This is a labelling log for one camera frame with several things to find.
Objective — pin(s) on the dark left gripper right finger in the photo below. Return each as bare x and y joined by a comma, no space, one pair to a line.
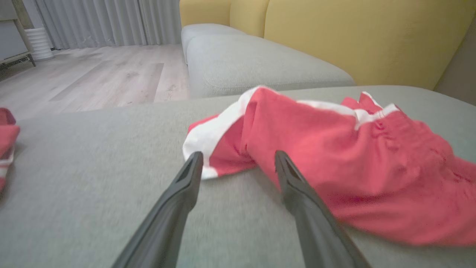
319,238

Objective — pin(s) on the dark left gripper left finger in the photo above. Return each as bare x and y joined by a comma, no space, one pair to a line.
167,230

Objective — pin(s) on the red shirt white sleeves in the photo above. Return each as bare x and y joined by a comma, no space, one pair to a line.
7,137

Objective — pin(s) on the red shorts white trim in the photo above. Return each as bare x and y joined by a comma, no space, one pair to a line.
334,149

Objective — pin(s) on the large grey sofa chaise seat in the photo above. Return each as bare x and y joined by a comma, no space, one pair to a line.
93,167

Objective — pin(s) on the grey sofa seat cushion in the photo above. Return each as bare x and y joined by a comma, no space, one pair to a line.
200,31
260,63

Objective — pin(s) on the wide yellow sofa back cushion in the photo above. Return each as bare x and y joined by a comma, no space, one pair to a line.
372,37

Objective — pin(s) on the grey pleated curtain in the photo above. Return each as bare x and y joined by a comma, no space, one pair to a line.
111,18

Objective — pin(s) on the narrow yellow sofa back cushion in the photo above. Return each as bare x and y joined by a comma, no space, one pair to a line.
204,11
247,15

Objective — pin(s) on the white ribbed cylinder appliance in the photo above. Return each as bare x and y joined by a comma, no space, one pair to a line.
39,44

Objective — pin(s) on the wooden cabinet grey doors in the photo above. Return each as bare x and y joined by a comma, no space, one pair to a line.
9,41

